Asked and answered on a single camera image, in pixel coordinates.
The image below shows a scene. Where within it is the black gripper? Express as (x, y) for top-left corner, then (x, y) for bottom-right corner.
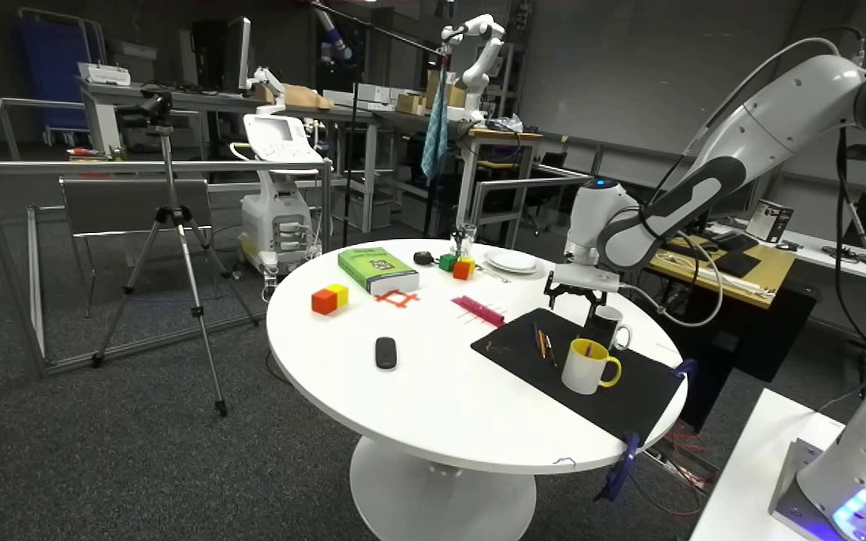
(542, 269), (613, 311)

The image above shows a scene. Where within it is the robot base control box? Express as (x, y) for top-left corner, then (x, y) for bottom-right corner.
(768, 353), (866, 541)

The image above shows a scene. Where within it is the white mug dark inside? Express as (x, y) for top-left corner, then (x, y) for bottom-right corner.
(579, 299), (635, 353)

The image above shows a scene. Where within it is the yellow mug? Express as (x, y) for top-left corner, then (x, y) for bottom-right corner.
(559, 335), (625, 396)

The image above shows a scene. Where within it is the large white plate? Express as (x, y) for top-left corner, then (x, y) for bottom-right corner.
(478, 245), (550, 283)

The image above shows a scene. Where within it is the black table mat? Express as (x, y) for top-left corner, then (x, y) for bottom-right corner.
(468, 304), (685, 447)

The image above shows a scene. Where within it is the pink ruler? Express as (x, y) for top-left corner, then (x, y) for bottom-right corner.
(452, 295), (509, 330)

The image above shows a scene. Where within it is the glass holding utensils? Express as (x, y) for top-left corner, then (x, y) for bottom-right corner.
(452, 223), (478, 262)

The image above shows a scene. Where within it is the blue tape strip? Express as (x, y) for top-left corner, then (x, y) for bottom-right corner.
(595, 433), (648, 504)
(670, 357), (702, 390)

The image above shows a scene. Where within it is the wooden top desk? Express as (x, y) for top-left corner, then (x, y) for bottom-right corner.
(642, 230), (818, 402)

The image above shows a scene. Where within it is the black oval object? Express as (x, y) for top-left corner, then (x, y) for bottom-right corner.
(374, 332), (399, 373)

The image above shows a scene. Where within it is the green book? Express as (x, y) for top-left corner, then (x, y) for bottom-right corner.
(338, 244), (422, 299)

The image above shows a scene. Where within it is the teal hanging cloth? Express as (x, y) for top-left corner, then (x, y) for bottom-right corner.
(418, 83), (453, 186)

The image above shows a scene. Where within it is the white robot platform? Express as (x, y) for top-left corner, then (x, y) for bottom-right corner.
(685, 388), (849, 541)

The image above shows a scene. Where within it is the white wheeled machine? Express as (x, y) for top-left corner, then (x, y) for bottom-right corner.
(229, 110), (328, 279)

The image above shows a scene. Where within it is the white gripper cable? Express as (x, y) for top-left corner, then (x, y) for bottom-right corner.
(612, 233), (734, 332)

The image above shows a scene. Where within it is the orange plastic frame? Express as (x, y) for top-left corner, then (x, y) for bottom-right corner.
(374, 284), (425, 310)

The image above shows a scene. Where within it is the white table pedestal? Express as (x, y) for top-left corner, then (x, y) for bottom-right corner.
(346, 433), (542, 541)

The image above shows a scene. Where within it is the camera tripod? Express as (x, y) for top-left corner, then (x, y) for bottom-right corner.
(89, 92), (261, 421)

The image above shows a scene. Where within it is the metal frame railing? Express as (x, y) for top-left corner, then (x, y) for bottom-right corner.
(0, 96), (338, 375)

